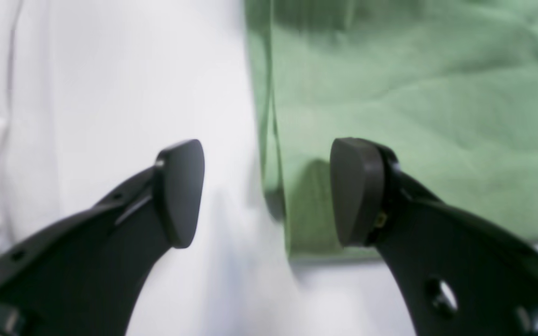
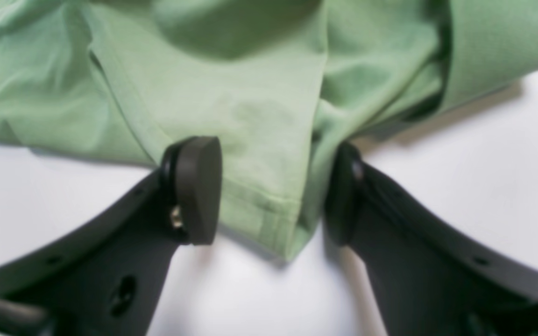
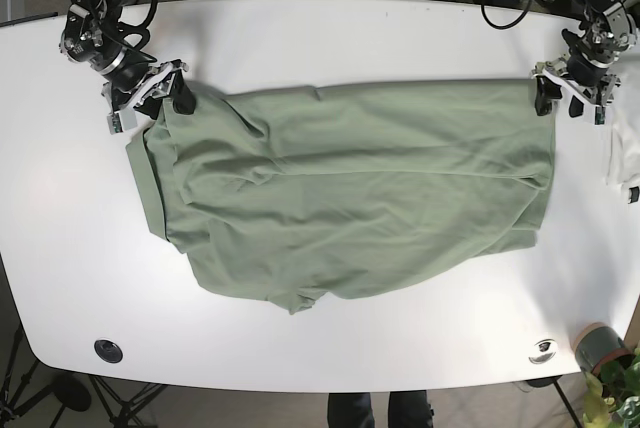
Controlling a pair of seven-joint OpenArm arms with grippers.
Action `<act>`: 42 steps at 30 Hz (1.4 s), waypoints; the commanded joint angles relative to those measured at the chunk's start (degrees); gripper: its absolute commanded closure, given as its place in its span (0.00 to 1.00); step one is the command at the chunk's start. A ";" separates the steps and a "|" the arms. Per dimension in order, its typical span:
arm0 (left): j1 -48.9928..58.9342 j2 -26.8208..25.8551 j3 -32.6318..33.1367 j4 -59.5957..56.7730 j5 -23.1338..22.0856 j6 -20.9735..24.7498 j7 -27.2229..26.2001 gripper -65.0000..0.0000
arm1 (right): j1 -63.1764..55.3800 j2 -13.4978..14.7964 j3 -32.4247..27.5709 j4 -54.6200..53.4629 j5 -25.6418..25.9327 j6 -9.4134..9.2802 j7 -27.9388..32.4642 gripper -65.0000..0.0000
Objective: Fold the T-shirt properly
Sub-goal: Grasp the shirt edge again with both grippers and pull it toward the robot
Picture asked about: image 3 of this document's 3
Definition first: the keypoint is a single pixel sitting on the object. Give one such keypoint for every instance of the grey plant pot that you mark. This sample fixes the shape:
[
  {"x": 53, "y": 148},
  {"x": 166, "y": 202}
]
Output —
[{"x": 597, "y": 345}]

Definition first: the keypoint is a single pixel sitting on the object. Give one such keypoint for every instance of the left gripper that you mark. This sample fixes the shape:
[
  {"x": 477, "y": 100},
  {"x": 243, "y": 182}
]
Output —
[{"x": 591, "y": 55}]

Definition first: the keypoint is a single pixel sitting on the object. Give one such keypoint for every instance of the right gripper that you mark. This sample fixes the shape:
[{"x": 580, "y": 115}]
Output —
[{"x": 136, "y": 83}]

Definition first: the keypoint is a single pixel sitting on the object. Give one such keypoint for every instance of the green potted plant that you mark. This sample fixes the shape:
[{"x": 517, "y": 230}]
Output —
[{"x": 612, "y": 397}]

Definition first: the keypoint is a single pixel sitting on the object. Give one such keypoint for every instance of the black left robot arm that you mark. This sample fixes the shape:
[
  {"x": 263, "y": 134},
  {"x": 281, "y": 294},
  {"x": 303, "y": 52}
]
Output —
[{"x": 618, "y": 14}]

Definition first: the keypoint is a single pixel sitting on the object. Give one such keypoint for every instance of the black table grommet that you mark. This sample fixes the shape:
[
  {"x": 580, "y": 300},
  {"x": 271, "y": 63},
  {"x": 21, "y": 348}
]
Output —
[{"x": 108, "y": 351}]

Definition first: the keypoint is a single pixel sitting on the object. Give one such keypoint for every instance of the silver table grommet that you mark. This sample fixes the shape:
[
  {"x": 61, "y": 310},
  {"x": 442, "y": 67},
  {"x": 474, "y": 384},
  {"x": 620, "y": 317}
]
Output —
[{"x": 543, "y": 351}]

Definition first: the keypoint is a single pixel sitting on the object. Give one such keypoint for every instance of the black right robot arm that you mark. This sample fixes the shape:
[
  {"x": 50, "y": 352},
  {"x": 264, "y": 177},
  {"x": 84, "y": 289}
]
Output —
[{"x": 101, "y": 19}]

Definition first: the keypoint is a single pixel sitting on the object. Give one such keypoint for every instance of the white printed T-shirt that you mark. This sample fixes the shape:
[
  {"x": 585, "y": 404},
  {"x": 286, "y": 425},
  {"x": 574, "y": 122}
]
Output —
[{"x": 622, "y": 155}]

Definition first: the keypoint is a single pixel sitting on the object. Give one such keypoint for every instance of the sage green T-shirt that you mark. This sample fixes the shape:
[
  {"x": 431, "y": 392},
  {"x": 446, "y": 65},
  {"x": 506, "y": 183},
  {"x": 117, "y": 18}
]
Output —
[{"x": 287, "y": 195}]

